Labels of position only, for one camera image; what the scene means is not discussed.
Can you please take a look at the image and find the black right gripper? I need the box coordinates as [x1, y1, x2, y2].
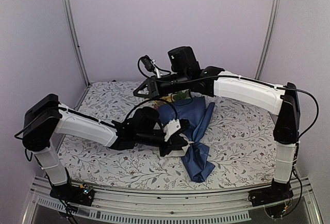
[133, 70, 189, 99]

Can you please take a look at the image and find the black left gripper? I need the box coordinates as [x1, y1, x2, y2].
[136, 130, 189, 158]

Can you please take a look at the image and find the clear plastic wrap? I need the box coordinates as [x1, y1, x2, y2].
[179, 134, 194, 157]

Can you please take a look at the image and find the white fake flower stem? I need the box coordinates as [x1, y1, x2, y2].
[170, 90, 190, 102]

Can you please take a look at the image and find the blue wrapping paper sheet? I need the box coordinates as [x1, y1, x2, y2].
[165, 97, 215, 183]

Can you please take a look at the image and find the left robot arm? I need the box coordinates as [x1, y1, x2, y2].
[14, 94, 190, 200]

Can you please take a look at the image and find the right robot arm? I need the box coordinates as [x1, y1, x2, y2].
[134, 46, 300, 202]

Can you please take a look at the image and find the floral patterned tablecloth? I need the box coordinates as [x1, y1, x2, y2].
[53, 80, 294, 191]

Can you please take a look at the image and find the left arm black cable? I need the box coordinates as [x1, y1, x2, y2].
[125, 98, 179, 129]

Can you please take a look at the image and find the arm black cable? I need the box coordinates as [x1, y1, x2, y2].
[125, 98, 179, 129]
[137, 56, 320, 142]

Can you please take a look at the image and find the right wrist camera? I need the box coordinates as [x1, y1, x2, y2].
[141, 55, 161, 78]

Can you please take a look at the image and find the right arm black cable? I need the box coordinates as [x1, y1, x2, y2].
[137, 56, 320, 142]

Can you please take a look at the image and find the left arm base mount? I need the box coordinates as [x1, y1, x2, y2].
[50, 184, 95, 206]

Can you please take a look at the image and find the front aluminium rail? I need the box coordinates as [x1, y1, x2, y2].
[22, 177, 329, 223]

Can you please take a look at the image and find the right aluminium frame post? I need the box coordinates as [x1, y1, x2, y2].
[255, 0, 281, 80]

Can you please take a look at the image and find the aluminium frame post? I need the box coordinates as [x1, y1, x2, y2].
[62, 0, 90, 87]
[255, 0, 281, 80]

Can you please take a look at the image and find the left aluminium frame post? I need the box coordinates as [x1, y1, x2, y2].
[62, 0, 90, 87]

